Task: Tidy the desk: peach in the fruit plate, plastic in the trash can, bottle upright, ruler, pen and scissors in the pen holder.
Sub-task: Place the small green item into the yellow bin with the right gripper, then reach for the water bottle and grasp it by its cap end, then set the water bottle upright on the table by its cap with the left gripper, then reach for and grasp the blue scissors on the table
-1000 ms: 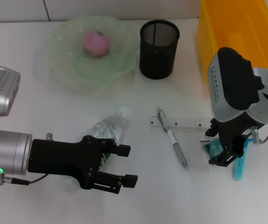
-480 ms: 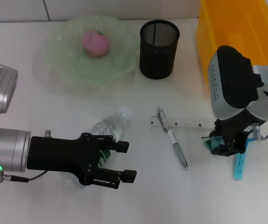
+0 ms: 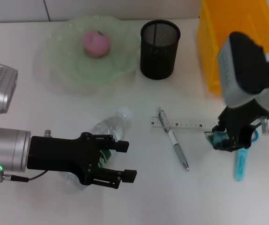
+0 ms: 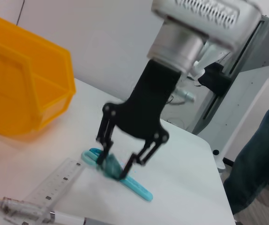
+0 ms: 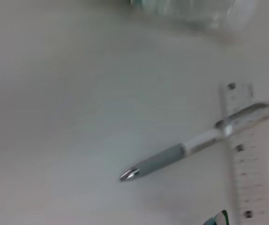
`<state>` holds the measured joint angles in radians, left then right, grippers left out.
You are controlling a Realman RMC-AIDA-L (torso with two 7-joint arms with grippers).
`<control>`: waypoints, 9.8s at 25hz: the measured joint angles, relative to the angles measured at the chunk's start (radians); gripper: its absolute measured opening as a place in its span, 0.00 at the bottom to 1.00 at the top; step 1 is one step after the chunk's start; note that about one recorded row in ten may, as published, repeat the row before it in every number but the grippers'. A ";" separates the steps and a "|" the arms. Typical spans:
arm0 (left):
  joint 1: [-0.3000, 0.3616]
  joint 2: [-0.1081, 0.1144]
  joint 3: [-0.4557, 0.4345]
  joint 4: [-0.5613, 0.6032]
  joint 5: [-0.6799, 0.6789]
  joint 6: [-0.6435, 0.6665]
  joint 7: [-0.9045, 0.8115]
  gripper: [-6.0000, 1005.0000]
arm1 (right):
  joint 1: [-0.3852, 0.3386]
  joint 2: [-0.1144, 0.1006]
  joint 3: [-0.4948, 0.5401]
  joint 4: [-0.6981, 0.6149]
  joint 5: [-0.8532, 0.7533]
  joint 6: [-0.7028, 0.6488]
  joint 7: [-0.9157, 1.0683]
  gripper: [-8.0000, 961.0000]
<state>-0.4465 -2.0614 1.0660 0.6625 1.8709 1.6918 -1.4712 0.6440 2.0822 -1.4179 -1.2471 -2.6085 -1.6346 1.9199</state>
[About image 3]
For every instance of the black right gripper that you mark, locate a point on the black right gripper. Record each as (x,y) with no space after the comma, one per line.
(240,122)

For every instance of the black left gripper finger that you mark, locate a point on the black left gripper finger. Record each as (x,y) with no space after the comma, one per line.
(129,176)

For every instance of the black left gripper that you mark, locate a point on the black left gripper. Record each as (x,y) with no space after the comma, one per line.
(54,154)

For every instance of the green plastic wrapper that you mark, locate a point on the green plastic wrapper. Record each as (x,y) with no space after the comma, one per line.
(215,138)

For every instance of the clear water bottle green label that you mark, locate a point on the clear water bottle green label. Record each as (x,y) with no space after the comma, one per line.
(111,124)

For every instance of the teal and blue scissors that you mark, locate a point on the teal and blue scissors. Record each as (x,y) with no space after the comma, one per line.
(240,164)

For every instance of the transparent plastic ruler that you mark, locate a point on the transparent plastic ruler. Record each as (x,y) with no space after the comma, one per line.
(190,123)

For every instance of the pink toy peach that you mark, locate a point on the pink toy peach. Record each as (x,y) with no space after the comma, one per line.
(96,44)

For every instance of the grey and white pen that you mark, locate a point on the grey and white pen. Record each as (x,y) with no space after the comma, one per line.
(177,145)

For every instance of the pale green glass fruit plate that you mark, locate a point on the pale green glass fruit plate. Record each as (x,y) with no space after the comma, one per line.
(115,68)

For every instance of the black mesh pen holder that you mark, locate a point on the black mesh pen holder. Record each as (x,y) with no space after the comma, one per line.
(159,58)

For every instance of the yellow plastic bin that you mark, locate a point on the yellow plastic bin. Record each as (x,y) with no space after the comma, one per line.
(208,47)

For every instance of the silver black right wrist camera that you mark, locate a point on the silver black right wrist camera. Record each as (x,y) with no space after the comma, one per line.
(242,65)

